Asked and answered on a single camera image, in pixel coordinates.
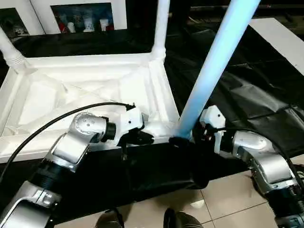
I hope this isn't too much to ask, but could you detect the white plastic table top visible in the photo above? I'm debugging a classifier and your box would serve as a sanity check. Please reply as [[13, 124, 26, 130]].
[[0, 53, 188, 164]]

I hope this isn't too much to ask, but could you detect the black work mat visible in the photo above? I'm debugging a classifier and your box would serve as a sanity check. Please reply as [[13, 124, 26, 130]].
[[0, 14, 304, 214]]

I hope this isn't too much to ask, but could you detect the dark right robot foot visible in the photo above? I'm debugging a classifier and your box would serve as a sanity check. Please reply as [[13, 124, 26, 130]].
[[164, 208, 202, 228]]

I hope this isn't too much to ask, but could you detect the dark robot foot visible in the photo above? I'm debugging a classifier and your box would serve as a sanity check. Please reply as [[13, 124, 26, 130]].
[[96, 209, 125, 228], [164, 208, 202, 228]]

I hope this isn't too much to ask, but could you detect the dark left robot foot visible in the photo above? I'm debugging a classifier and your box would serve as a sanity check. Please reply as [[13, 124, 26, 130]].
[[96, 209, 125, 228]]

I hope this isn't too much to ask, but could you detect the white flat board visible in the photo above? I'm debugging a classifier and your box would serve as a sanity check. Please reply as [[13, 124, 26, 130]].
[[249, 18, 304, 72]]

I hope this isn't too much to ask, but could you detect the white blue patterned container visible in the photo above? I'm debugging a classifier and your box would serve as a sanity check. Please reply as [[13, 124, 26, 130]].
[[83, 14, 94, 32]]

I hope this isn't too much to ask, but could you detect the white glass door cabinet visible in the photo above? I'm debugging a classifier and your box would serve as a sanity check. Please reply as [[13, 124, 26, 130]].
[[0, 0, 128, 37]]

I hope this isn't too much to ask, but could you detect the red bottle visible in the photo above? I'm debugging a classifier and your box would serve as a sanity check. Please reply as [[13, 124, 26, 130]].
[[59, 14, 67, 33]]

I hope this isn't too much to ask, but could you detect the dark metal bar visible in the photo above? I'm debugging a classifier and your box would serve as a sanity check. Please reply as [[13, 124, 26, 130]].
[[190, 5, 304, 12]]

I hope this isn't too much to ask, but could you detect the black right camera cable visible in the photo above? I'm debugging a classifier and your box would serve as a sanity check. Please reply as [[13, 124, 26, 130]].
[[213, 127, 304, 188]]

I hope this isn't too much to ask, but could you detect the black camera cable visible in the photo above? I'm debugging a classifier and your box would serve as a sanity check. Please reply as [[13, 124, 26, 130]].
[[0, 102, 136, 179], [213, 127, 304, 188]]

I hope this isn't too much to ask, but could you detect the black left camera cable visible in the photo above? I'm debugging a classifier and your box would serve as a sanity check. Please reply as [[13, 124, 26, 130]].
[[0, 102, 136, 179]]

